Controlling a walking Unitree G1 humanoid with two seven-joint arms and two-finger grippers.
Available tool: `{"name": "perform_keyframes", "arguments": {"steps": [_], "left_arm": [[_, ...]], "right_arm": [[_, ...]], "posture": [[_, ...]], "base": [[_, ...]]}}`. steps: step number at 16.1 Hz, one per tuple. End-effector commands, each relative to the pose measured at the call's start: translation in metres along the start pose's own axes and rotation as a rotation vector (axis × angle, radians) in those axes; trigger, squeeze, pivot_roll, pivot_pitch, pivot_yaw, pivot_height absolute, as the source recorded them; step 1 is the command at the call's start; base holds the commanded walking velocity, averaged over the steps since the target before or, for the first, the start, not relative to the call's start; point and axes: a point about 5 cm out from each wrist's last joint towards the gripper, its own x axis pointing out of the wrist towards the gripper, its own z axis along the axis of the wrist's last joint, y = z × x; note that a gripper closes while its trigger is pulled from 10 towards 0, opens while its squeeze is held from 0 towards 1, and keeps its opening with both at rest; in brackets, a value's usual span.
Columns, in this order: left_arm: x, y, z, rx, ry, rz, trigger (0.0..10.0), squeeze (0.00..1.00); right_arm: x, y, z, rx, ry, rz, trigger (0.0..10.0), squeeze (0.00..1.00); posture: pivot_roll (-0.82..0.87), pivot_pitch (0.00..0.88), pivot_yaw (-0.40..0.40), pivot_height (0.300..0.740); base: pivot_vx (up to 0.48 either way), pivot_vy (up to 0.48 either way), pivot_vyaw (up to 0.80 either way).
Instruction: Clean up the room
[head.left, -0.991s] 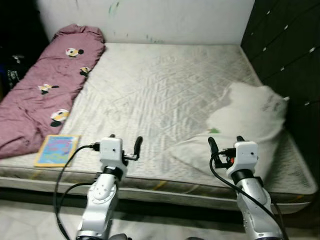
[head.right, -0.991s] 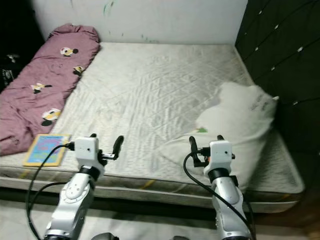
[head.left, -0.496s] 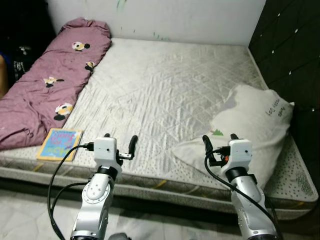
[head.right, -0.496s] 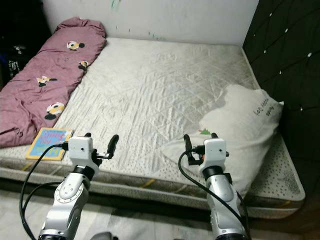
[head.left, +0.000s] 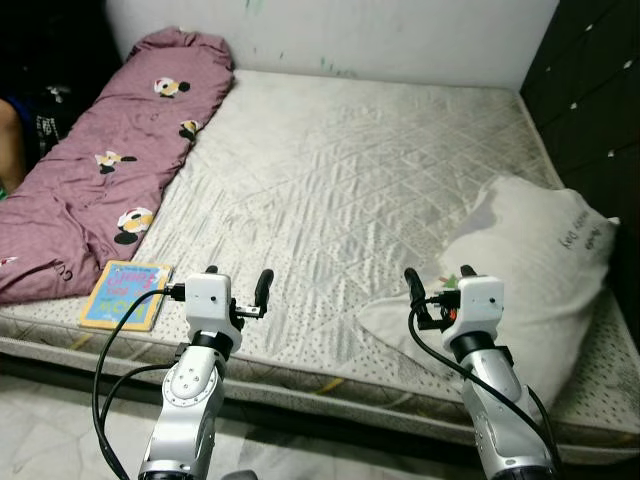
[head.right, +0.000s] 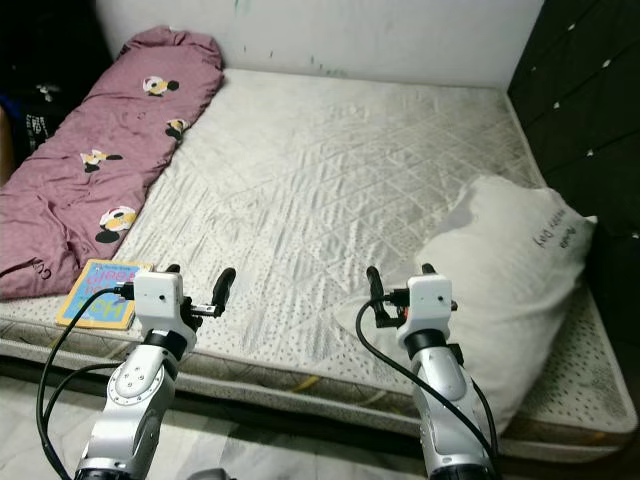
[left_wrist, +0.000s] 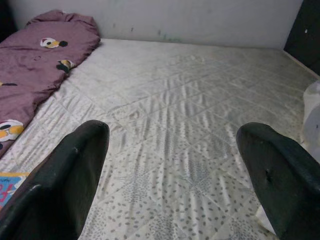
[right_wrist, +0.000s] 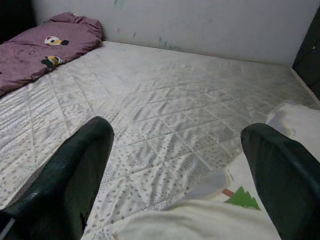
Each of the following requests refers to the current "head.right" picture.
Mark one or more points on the black tufted headboard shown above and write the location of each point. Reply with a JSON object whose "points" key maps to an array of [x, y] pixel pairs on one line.
{"points": [[580, 100]]}

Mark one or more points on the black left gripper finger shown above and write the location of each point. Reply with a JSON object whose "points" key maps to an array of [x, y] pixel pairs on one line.
{"points": [[172, 270], [224, 288]]}

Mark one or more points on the white quilted mattress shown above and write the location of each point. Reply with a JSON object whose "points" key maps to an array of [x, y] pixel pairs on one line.
{"points": [[320, 180]]}

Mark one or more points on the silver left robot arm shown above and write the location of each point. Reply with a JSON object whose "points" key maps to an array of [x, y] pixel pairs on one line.
{"points": [[135, 400]]}

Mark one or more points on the yellow-bordered blue children's book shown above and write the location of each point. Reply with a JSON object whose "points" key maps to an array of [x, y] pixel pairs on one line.
{"points": [[100, 275]]}

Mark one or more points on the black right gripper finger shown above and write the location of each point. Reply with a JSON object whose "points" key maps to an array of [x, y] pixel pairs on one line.
{"points": [[429, 271], [377, 295]]}

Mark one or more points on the black printed bag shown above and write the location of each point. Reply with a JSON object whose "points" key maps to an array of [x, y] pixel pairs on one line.
{"points": [[42, 125]]}

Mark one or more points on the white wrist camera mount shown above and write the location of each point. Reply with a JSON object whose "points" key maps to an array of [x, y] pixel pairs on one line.
{"points": [[158, 297], [428, 303]]}

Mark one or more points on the person's bare limb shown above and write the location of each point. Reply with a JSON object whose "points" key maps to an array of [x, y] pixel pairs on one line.
{"points": [[4, 145]]}

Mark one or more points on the white pillow with tree print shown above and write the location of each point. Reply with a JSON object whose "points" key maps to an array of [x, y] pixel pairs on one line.
{"points": [[520, 290]]}

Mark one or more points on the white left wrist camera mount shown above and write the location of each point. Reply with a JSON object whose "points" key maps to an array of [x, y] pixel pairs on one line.
{"points": [[158, 297]]}

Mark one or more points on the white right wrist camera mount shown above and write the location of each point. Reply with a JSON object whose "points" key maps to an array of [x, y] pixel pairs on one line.
{"points": [[428, 303]]}

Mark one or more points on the purple cartoon-print blanket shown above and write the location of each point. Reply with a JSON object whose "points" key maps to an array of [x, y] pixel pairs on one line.
{"points": [[90, 190]]}

